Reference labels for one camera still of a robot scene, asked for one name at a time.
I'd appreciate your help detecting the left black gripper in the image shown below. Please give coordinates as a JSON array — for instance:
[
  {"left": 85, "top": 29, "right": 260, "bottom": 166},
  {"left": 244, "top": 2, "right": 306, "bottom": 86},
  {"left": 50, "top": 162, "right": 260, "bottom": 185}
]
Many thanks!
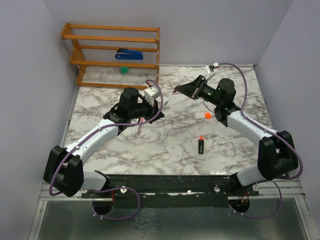
[{"left": 129, "top": 95, "right": 165, "bottom": 124}]

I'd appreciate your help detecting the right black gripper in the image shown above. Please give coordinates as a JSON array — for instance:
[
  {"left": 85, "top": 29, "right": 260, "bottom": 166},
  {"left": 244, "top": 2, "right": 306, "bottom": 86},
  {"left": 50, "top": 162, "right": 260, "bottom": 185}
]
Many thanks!
[{"left": 175, "top": 75, "right": 222, "bottom": 107}]

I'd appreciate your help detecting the pink highlighter pen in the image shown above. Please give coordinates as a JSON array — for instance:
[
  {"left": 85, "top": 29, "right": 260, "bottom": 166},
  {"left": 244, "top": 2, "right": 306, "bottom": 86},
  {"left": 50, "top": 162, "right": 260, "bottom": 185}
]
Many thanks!
[{"left": 136, "top": 118, "right": 144, "bottom": 136}]

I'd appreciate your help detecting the white green-tipped pen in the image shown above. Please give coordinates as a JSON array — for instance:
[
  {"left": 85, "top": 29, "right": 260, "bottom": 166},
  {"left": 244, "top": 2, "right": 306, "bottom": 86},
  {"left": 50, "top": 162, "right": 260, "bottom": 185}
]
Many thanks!
[{"left": 163, "top": 92, "right": 175, "bottom": 108}]

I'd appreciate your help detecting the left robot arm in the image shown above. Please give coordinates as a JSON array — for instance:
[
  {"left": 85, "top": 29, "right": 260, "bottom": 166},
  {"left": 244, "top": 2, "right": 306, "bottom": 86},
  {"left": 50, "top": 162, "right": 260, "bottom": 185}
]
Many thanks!
[{"left": 43, "top": 86, "right": 164, "bottom": 198}]

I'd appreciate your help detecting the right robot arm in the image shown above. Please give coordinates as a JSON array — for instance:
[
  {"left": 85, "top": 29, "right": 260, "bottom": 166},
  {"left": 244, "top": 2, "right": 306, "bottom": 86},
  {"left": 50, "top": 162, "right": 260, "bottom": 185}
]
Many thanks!
[{"left": 174, "top": 75, "right": 299, "bottom": 196}]

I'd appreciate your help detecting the black orange highlighter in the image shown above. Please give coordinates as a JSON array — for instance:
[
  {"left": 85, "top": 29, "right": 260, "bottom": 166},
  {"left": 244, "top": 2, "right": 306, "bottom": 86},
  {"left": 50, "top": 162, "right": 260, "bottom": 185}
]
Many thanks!
[{"left": 198, "top": 135, "right": 205, "bottom": 154}]

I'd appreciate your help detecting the green eraser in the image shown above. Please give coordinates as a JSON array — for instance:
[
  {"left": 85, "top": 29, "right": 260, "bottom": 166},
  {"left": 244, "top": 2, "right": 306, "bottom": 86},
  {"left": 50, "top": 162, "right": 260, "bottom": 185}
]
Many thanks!
[{"left": 119, "top": 66, "right": 129, "bottom": 75}]

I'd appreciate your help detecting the blue stapler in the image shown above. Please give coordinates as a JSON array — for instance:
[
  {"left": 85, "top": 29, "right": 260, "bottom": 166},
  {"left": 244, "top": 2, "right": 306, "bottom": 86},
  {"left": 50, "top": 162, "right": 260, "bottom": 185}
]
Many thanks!
[{"left": 115, "top": 48, "right": 144, "bottom": 61}]

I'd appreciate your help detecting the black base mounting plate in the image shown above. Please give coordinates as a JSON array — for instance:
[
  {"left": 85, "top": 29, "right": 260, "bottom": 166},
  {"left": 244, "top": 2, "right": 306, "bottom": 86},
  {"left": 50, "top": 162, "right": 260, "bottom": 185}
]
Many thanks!
[{"left": 82, "top": 174, "right": 259, "bottom": 208}]

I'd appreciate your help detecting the wooden shelf rack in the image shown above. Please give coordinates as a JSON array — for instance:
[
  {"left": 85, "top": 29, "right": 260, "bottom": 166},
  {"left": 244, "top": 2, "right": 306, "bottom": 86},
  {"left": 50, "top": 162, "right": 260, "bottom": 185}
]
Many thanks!
[{"left": 61, "top": 23, "right": 160, "bottom": 90}]

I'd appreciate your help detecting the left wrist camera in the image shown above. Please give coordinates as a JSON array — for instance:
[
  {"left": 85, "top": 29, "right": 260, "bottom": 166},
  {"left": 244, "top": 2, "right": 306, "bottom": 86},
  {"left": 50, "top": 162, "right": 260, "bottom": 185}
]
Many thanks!
[{"left": 144, "top": 87, "right": 160, "bottom": 106}]

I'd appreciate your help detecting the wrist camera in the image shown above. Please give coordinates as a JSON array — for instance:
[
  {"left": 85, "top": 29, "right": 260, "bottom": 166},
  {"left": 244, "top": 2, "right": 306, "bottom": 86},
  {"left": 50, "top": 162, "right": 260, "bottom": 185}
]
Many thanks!
[
  {"left": 205, "top": 62, "right": 220, "bottom": 81},
  {"left": 144, "top": 87, "right": 160, "bottom": 106}
]

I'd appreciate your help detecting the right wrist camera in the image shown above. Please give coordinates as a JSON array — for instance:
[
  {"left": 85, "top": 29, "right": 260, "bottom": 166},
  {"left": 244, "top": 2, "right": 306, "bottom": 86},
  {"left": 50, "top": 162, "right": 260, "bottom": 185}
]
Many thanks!
[{"left": 205, "top": 62, "right": 220, "bottom": 81}]

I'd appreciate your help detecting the aluminium frame rail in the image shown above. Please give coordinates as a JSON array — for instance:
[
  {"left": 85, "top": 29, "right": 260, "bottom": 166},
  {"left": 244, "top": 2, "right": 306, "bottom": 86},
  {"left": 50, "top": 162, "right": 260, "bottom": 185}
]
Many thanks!
[{"left": 39, "top": 177, "right": 306, "bottom": 201}]

